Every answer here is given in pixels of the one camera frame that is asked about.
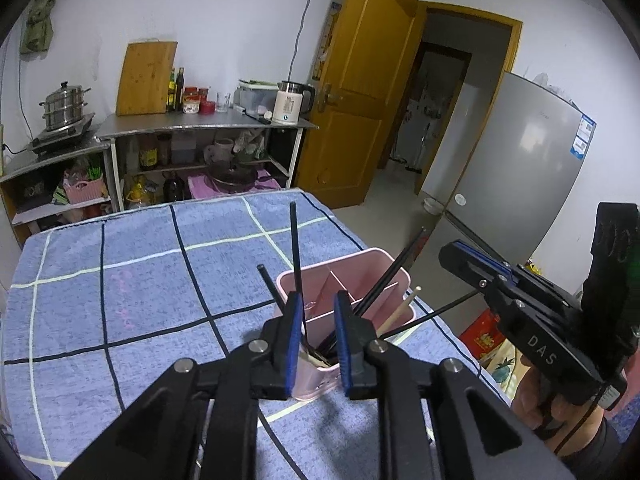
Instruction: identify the yellow wooden door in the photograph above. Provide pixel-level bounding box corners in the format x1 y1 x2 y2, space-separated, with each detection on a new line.
295 0 421 209

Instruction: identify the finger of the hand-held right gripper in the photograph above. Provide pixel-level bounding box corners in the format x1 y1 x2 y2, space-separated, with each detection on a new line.
438 243 629 409
451 240 585 322

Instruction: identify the brown jar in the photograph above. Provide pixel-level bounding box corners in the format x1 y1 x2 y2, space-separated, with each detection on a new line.
138 135 158 169

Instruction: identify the low steel table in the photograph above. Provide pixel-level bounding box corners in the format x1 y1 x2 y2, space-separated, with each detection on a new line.
0 135 113 248

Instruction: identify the person's right forearm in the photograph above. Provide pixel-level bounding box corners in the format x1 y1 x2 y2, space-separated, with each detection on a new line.
545 412 628 480

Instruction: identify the pink utensil holder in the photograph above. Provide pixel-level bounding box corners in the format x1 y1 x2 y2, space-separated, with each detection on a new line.
275 247 417 402

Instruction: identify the red cardboard box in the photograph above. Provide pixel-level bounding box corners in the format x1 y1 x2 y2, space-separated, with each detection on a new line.
459 309 507 361

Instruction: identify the yellow door frame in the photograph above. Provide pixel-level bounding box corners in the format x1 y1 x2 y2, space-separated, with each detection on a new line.
415 0 524 196

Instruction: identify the pink plastic basket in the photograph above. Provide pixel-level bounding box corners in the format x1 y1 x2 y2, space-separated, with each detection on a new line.
64 180 108 206

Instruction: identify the printed floor mat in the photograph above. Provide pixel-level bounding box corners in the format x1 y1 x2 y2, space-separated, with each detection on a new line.
487 347 526 403

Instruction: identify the wall poster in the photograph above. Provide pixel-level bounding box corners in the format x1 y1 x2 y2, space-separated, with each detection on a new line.
312 0 347 81

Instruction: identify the green hanging cloth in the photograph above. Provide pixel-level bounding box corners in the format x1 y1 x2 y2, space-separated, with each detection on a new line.
21 0 54 54

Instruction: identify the steel steamer pot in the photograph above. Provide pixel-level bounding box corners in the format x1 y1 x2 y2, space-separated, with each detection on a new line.
40 80 92 131

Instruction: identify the yellow oil jug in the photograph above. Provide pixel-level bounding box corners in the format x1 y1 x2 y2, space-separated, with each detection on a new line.
125 175 153 209

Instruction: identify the black induction cooker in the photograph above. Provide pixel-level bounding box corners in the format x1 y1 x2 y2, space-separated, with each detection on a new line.
25 112 97 156

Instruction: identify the dark glass bottle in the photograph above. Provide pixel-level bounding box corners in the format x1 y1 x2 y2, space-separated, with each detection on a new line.
162 170 187 202

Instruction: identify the blue checked tablecloth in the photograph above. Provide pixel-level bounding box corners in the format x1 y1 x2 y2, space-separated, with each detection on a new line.
2 187 511 480

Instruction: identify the grey refrigerator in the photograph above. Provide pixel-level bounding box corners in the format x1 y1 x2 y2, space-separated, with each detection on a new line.
422 71 597 286

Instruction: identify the person's right hand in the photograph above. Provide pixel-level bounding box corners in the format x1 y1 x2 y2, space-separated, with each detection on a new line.
511 352 603 442

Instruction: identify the steel shelf table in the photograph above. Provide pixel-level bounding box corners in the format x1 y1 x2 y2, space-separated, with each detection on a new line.
95 109 319 213

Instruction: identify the grey lidded box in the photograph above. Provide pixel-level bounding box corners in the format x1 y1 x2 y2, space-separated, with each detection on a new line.
235 79 279 115

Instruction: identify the black chopstick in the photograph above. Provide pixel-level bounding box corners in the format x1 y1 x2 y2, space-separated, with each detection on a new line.
351 227 428 318
289 202 304 295
256 264 288 313
382 287 483 340

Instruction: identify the grey wall cable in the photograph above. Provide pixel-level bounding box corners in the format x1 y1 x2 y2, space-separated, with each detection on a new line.
287 0 321 83

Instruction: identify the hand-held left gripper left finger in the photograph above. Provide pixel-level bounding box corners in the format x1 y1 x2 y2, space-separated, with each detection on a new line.
57 291 306 480

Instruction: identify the wooden cutting board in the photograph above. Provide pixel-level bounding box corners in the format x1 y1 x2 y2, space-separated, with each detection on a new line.
116 40 179 117

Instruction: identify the pink cloth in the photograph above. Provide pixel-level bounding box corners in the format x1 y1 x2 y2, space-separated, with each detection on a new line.
187 170 282 201

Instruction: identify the dark frying pan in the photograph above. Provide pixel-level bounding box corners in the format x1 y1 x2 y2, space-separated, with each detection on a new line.
210 162 261 190

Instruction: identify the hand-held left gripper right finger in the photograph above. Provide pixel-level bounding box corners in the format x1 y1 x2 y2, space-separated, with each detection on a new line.
333 290 575 480

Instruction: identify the white electric kettle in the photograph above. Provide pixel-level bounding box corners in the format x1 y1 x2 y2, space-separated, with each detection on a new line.
272 80 317 125

